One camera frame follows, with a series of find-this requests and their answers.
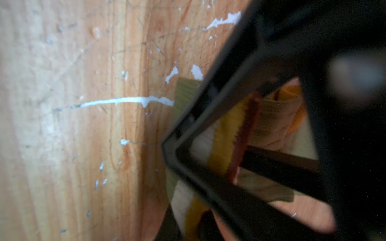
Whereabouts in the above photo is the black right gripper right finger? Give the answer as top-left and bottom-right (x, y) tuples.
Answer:
(198, 211), (224, 241)

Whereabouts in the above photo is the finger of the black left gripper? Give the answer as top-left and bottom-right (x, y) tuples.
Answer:
(162, 1), (340, 241)

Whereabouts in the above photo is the green striped sock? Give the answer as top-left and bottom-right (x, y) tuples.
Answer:
(166, 77), (317, 241)

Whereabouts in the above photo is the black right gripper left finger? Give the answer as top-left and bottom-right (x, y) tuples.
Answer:
(154, 205), (183, 241)

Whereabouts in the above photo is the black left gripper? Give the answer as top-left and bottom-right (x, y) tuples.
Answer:
(241, 1), (386, 241)

